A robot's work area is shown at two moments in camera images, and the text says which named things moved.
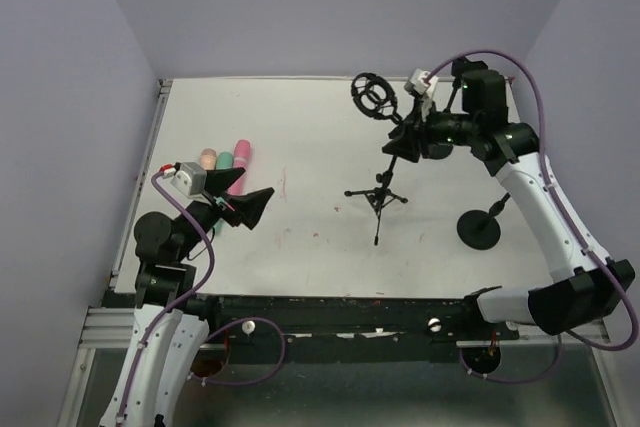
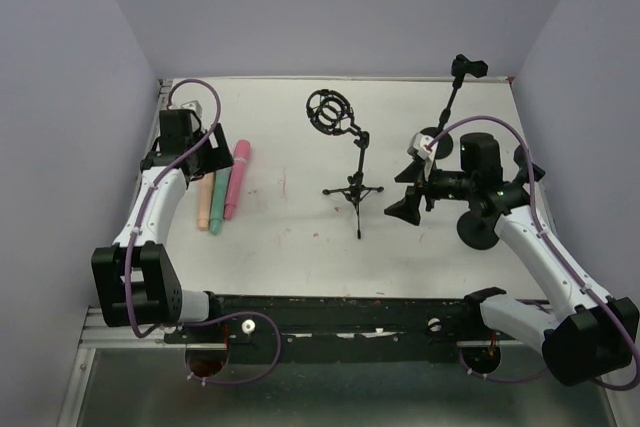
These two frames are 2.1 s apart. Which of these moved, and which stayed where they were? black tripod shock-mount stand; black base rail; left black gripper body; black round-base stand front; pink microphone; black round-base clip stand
Moved: left black gripper body; black tripod shock-mount stand
Stayed: black round-base stand front; black round-base clip stand; black base rail; pink microphone
